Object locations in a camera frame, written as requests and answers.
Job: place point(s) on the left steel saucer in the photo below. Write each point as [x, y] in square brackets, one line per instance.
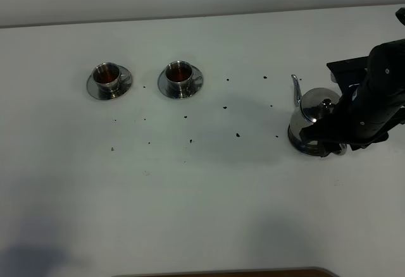
[103, 95]

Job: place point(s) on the right steel teacup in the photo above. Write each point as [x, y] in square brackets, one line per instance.
[181, 75]

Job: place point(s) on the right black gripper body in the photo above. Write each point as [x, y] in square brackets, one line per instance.
[373, 102]

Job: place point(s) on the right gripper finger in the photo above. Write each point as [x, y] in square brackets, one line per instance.
[331, 136]
[362, 140]

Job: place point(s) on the stainless steel teapot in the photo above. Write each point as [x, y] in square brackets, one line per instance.
[310, 107]

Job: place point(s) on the left steel teacup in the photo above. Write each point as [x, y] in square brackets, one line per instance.
[110, 76]

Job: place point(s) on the steel teapot saucer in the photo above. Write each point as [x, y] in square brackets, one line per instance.
[312, 148]

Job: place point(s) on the right steel saucer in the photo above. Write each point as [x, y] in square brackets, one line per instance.
[194, 86]

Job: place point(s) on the steel teacup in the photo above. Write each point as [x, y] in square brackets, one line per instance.
[110, 76]
[181, 75]

